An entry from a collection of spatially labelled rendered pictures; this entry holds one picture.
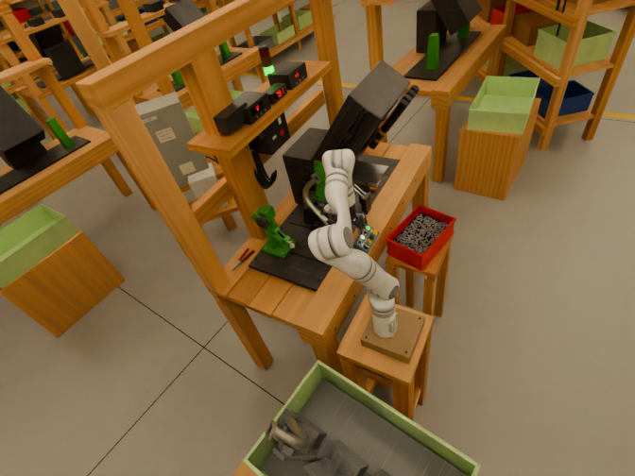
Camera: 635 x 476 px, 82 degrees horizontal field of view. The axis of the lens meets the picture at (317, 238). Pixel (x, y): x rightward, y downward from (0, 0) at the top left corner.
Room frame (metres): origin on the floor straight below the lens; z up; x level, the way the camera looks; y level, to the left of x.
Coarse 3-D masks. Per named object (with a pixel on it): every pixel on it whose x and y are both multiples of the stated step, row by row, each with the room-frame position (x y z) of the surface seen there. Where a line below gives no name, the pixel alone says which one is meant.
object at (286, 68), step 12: (276, 72) 1.88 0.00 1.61; (288, 72) 1.84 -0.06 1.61; (300, 72) 1.88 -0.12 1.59; (288, 84) 1.81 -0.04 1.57; (240, 96) 1.68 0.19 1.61; (252, 96) 1.65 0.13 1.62; (264, 96) 1.64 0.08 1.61; (252, 108) 1.57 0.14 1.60; (264, 108) 1.62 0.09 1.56; (252, 120) 1.55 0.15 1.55
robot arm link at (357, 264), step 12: (324, 228) 0.71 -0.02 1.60; (312, 240) 0.69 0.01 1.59; (324, 240) 0.67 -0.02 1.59; (312, 252) 0.68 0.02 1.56; (324, 252) 0.66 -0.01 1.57; (360, 252) 0.75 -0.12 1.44; (336, 264) 0.69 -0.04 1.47; (348, 264) 0.70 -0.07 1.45; (360, 264) 0.71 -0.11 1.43; (348, 276) 0.72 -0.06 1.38; (360, 276) 0.69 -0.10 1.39
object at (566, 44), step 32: (480, 0) 4.65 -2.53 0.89; (512, 0) 3.71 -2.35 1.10; (544, 0) 3.27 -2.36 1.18; (576, 0) 2.98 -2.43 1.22; (608, 0) 2.87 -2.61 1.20; (512, 32) 3.82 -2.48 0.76; (544, 32) 3.19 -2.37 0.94; (576, 32) 2.77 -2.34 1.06; (608, 32) 2.94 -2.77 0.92; (512, 64) 3.84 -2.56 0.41; (544, 64) 3.05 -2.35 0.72; (576, 64) 2.87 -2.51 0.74; (608, 64) 2.77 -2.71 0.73; (544, 96) 3.18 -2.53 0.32; (576, 96) 2.87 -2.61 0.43; (608, 96) 2.74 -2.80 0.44; (544, 128) 2.77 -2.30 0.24
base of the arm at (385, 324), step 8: (376, 312) 0.76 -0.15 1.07; (392, 312) 0.76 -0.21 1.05; (376, 320) 0.77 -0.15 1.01; (384, 320) 0.75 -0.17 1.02; (392, 320) 0.75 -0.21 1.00; (376, 328) 0.77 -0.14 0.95; (384, 328) 0.75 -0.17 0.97; (392, 328) 0.74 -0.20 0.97; (384, 336) 0.75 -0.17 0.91; (392, 336) 0.74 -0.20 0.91
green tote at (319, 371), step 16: (320, 368) 0.67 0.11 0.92; (304, 384) 0.61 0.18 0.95; (336, 384) 0.62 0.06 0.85; (352, 384) 0.56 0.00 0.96; (288, 400) 0.56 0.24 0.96; (304, 400) 0.59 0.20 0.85; (368, 400) 0.52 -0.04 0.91; (384, 416) 0.47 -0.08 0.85; (400, 416) 0.42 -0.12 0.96; (416, 432) 0.38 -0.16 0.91; (256, 448) 0.44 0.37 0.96; (272, 448) 0.46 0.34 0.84; (432, 448) 0.34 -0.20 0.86; (448, 448) 0.30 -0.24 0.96; (256, 464) 0.41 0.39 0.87; (464, 464) 0.26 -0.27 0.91
